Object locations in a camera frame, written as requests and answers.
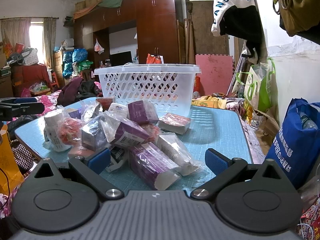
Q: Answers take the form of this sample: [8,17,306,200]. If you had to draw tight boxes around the red box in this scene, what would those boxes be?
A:
[158,113,191,135]

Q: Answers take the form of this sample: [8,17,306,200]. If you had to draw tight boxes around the white plastic laundry basket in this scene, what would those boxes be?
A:
[94,64,201,116]

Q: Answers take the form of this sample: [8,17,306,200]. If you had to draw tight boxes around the yellow patterned blanket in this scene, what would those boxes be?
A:
[191,95,227,109]

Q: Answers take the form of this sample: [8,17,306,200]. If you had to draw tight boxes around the pink foam mat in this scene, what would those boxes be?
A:
[195,54,233,95]

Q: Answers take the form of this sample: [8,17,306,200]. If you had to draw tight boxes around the pink floral bedding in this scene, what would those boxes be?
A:
[36,90,61,116]

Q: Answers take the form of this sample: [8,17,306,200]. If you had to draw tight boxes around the dark red wooden wardrobe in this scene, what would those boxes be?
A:
[74,0,185,63]

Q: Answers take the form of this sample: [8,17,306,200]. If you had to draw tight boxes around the white bottle in bag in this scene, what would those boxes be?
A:
[44,108,71,152]

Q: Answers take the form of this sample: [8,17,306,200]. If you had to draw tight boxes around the purple box with barcode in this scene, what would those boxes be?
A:
[100,111,150,148]

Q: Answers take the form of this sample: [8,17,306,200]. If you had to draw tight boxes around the window curtains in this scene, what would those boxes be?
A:
[1,17,57,68]

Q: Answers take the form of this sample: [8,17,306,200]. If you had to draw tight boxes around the white hanging tote bag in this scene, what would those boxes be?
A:
[211,0,255,36]

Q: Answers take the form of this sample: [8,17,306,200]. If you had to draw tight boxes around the long purple box in plastic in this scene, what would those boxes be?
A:
[129,142,181,191]

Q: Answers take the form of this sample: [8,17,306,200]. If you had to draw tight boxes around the orange white hanging bag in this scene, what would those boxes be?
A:
[146,54,164,64]

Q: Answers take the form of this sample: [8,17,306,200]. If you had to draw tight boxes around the brown hanging bag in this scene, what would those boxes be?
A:
[273,0,319,44]

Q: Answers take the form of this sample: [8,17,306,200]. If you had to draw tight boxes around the grey blue box in plastic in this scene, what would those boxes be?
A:
[80,115,107,151]

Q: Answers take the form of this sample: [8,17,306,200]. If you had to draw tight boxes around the green white shopping bag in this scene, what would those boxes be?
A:
[236,57,276,113]

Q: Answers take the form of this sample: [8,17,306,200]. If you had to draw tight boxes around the blue fabric shopping bag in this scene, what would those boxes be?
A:
[266,99,319,189]

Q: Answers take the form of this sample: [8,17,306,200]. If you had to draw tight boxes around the brown wooden door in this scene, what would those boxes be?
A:
[184,0,229,64]

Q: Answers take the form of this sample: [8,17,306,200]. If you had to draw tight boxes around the white box in plastic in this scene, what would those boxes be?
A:
[157,132,204,176]

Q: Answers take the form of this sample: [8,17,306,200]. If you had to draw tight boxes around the red flowers in bag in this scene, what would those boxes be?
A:
[57,117,83,146]

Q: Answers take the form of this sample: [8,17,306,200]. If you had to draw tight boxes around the plastic water bottle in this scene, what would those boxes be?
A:
[299,112,318,130]

